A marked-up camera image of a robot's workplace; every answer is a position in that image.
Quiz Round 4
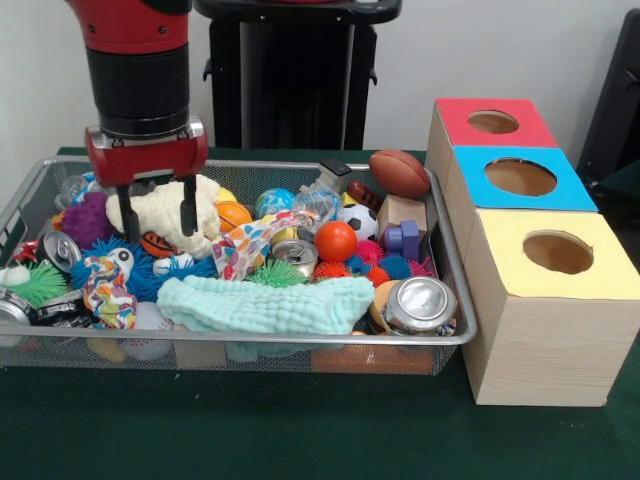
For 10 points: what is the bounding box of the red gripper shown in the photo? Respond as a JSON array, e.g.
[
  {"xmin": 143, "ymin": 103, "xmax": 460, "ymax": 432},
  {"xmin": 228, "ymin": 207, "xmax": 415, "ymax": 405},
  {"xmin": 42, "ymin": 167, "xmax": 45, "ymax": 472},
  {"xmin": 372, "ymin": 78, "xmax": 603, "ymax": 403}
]
[{"xmin": 83, "ymin": 118, "xmax": 209, "ymax": 246}]

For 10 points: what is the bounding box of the cream knit cloth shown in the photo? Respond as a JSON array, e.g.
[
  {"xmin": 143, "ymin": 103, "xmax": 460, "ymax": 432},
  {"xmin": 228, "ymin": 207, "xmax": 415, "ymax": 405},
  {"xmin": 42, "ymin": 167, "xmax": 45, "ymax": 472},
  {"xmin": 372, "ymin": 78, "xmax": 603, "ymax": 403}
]
[{"xmin": 104, "ymin": 174, "xmax": 224, "ymax": 260}]

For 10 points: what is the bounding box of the blue fuzzy toy with eyes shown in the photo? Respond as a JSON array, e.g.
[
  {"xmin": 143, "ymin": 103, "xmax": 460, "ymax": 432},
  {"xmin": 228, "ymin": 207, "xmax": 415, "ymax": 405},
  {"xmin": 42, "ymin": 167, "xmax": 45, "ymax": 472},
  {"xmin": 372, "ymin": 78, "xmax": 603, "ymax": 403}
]
[{"xmin": 69, "ymin": 237, "xmax": 151, "ymax": 301}]

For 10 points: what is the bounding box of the polka dot cloth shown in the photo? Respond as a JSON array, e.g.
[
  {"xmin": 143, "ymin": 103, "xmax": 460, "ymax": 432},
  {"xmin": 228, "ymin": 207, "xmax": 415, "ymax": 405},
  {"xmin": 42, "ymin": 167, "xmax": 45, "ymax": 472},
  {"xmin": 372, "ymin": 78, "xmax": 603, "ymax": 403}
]
[{"xmin": 210, "ymin": 209, "xmax": 321, "ymax": 281}]

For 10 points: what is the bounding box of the shallow silver mesh bin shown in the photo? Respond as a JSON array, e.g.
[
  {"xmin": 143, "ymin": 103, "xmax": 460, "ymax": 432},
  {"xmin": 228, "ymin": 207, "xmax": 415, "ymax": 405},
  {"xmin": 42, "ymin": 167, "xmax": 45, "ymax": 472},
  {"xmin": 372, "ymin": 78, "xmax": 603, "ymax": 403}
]
[{"xmin": 0, "ymin": 155, "xmax": 479, "ymax": 376}]

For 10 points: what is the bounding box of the wooden box with three holes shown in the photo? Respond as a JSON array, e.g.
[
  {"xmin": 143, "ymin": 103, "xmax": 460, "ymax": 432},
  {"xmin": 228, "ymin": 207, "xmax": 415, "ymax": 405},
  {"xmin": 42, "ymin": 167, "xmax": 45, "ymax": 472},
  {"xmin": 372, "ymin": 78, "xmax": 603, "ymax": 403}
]
[{"xmin": 424, "ymin": 97, "xmax": 640, "ymax": 407}]

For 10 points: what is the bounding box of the purple spiky ball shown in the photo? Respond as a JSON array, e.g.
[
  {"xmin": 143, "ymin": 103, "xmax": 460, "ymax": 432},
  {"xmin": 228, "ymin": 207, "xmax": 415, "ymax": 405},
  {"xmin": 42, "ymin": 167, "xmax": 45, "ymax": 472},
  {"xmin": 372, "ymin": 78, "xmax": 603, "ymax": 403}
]
[{"xmin": 60, "ymin": 192, "xmax": 119, "ymax": 251}]

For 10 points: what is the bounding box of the mint green cloth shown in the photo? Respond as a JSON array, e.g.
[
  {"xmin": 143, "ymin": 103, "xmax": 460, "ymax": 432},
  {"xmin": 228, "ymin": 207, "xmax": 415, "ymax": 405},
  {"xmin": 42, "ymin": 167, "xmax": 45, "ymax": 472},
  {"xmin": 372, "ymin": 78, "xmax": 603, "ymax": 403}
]
[{"xmin": 156, "ymin": 274, "xmax": 376, "ymax": 336}]

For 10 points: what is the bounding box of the green fuzzy toy with eyes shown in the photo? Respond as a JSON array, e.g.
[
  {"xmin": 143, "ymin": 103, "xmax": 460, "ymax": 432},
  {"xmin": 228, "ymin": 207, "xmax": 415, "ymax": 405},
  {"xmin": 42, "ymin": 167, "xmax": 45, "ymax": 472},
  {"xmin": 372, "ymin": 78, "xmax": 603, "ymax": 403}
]
[{"xmin": 0, "ymin": 262, "xmax": 69, "ymax": 309}]

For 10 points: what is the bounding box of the orange-red ball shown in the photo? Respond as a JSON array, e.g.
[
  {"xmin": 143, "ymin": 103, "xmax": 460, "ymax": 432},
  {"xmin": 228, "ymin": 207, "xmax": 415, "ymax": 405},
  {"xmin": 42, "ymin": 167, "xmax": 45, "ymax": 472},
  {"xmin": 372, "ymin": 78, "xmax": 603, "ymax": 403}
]
[{"xmin": 313, "ymin": 220, "xmax": 359, "ymax": 264}]

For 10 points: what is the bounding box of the brown toy football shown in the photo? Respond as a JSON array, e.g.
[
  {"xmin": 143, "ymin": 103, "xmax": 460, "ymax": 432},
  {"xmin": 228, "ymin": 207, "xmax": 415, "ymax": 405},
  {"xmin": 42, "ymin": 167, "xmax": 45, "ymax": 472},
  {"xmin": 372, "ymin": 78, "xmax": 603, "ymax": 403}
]
[{"xmin": 368, "ymin": 149, "xmax": 431, "ymax": 200}]

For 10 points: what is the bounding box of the silver drink can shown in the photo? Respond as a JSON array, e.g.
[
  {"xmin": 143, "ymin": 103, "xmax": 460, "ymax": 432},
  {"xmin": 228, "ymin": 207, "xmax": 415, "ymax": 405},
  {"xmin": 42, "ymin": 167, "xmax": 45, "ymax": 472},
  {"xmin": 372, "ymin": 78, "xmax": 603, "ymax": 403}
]
[{"xmin": 382, "ymin": 276, "xmax": 459, "ymax": 336}]

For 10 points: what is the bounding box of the dark green side tablecloth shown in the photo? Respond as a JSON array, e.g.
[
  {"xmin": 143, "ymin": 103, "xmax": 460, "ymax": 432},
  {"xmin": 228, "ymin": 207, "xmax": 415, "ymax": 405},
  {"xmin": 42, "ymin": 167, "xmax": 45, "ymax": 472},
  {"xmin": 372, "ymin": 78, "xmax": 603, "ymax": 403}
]
[{"xmin": 589, "ymin": 160, "xmax": 640, "ymax": 211}]

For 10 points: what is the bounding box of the black upright board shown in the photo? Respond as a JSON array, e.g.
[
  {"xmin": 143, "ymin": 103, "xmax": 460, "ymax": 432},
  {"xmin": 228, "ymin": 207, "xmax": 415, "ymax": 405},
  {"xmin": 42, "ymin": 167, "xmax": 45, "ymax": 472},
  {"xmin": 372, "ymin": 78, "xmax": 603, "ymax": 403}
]
[{"xmin": 575, "ymin": 8, "xmax": 640, "ymax": 174}]

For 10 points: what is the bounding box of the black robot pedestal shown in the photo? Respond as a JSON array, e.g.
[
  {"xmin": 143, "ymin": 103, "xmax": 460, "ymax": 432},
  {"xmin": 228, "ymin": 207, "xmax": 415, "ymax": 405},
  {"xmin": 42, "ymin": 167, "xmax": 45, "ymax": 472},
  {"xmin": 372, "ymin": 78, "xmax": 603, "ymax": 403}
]
[{"xmin": 192, "ymin": 0, "xmax": 404, "ymax": 150}]

